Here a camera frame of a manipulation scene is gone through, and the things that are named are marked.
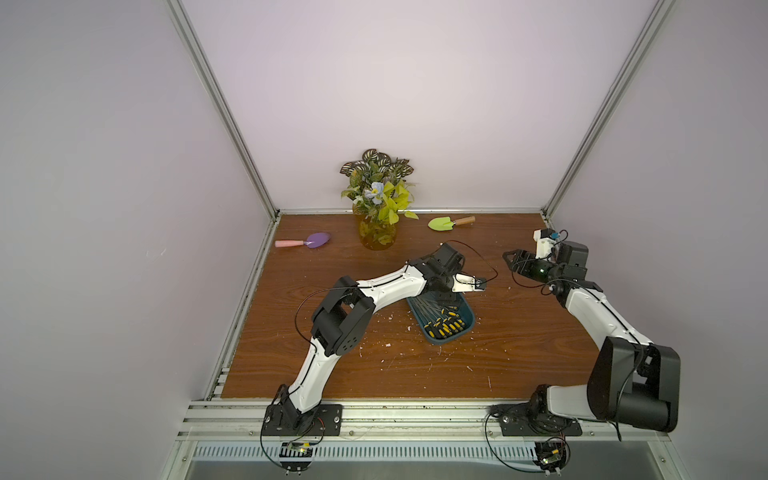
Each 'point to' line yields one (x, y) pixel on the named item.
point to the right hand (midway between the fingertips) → (517, 250)
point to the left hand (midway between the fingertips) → (464, 283)
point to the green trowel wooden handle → (445, 223)
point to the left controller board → (295, 455)
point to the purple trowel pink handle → (316, 240)
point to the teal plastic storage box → (442, 319)
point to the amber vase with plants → (381, 194)
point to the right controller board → (550, 455)
